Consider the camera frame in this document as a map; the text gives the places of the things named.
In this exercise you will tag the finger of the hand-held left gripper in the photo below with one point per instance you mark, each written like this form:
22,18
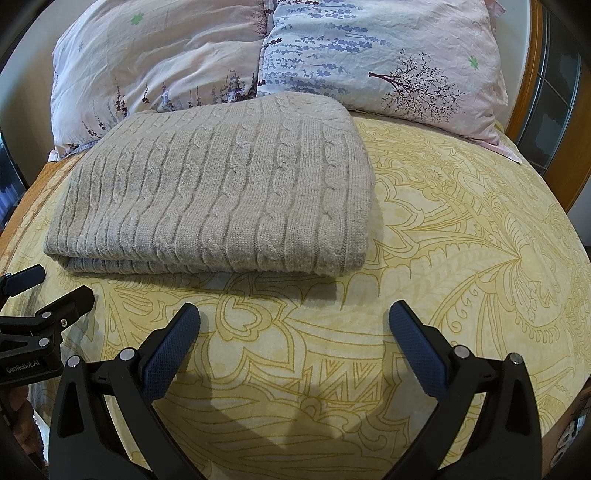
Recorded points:
64,307
23,279

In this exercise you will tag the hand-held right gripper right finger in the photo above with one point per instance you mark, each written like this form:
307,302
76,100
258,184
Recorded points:
422,355

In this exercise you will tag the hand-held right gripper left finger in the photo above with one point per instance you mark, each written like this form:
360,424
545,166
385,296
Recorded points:
161,364

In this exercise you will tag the person's left hand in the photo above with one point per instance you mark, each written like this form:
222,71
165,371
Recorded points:
23,415

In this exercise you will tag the yellow patterned bed sheet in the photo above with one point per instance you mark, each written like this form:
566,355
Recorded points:
415,258

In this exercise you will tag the pink pillow with lavender print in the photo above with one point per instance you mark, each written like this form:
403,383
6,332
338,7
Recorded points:
152,60

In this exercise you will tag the dark glass door panel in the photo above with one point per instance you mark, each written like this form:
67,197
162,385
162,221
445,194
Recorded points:
551,92

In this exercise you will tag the pink pillow with tree print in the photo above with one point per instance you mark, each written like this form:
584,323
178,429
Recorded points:
369,55

